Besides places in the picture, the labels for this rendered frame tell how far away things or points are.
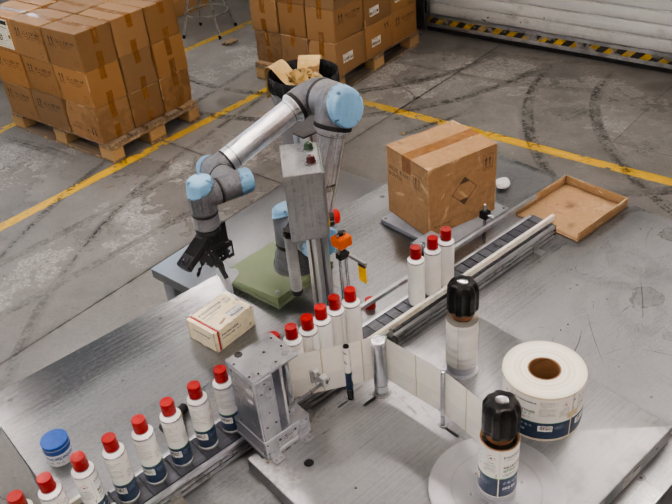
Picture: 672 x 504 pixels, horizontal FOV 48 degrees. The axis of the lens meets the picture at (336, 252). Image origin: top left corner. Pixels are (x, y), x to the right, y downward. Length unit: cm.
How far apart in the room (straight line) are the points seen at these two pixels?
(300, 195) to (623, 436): 97
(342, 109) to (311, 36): 372
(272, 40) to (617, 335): 441
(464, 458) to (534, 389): 23
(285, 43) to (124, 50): 137
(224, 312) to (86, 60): 310
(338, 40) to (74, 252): 251
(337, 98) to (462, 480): 108
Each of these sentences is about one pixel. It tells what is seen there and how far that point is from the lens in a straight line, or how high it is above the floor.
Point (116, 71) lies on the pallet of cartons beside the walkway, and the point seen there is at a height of 57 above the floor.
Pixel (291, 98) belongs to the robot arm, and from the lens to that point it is 232.
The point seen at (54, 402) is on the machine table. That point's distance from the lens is 235.
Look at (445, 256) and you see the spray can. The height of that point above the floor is 100.
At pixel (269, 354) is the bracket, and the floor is 114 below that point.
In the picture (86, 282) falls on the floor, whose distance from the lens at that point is 428.
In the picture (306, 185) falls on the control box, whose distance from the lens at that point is 183.
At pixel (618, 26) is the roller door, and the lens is 633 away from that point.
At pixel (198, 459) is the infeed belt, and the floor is 88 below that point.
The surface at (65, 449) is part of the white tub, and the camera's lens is 213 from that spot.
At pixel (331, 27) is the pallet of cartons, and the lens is 577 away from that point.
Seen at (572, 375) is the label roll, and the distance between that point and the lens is 193.
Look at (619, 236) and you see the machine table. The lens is 277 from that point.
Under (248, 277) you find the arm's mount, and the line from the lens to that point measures 254.
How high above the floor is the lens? 235
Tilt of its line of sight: 35 degrees down
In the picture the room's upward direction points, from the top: 6 degrees counter-clockwise
